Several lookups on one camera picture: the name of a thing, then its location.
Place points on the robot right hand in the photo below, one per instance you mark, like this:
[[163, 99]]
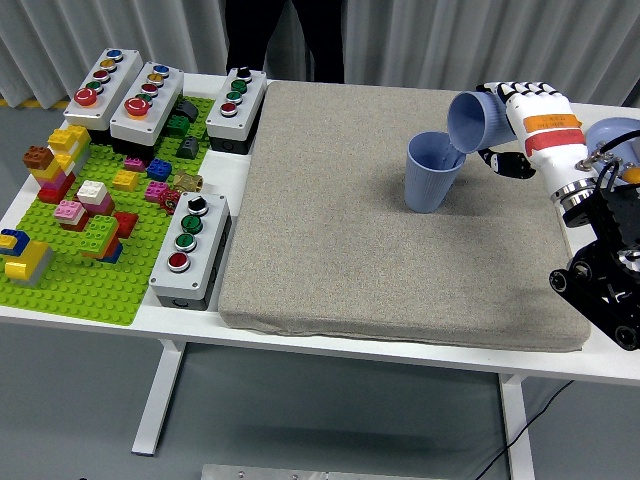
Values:
[[550, 150]]

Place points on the blue ribbed plastic cup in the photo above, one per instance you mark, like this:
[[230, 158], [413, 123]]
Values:
[[425, 190], [467, 122]]

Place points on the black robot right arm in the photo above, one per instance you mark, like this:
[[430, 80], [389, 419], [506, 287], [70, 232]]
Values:
[[610, 220]]

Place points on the blue plate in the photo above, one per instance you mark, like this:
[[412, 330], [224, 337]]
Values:
[[615, 127]]

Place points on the orange fruit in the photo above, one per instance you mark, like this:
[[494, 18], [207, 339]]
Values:
[[633, 174]]

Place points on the grey-brown fabric mat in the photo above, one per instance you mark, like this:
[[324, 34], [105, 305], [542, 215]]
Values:
[[350, 240]]

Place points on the white table leg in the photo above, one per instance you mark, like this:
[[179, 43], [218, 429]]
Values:
[[517, 430], [160, 400]]

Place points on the four-button white control box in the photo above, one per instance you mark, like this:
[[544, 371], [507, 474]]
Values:
[[210, 240], [250, 100]]

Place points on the person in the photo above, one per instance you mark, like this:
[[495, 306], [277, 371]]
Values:
[[245, 35]]

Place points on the dark grey sloped brick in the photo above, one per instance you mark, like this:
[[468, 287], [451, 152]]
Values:
[[189, 111]]

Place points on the dark green toy brick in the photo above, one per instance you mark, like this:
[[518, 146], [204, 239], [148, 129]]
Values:
[[177, 125]]

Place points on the five-button white control box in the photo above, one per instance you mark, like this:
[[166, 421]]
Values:
[[122, 80], [165, 100]]

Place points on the blue toy brick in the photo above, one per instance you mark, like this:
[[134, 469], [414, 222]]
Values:
[[159, 170]]

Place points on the small magenta toy brick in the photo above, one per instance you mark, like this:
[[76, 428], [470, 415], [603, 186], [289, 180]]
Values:
[[134, 164]]

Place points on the yellow toy brick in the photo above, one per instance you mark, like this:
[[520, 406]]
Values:
[[125, 180]]

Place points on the red toy brick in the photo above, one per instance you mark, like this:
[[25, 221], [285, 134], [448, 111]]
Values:
[[127, 222]]

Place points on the grey metal plate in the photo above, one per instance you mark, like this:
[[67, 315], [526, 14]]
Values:
[[260, 472]]

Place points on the green orange blue brick stack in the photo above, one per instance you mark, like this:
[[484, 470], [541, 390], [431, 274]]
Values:
[[100, 230]]

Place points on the yellow white brick stack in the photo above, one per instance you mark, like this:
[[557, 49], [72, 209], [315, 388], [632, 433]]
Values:
[[67, 137]]

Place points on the pink white red brick stack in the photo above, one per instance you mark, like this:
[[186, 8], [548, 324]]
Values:
[[69, 210]]

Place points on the green toy brick baseplate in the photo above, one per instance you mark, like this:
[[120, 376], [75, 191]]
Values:
[[75, 295]]

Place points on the white pleated curtain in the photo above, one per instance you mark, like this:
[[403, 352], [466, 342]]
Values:
[[50, 40]]

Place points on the brown yellow pink brick stack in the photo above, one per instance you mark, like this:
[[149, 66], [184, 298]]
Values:
[[37, 157]]

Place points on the yellow black floor tape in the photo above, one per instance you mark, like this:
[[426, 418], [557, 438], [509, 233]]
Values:
[[30, 103]]

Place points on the blue yellow grey brick stack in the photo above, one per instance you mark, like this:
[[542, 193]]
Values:
[[30, 260]]

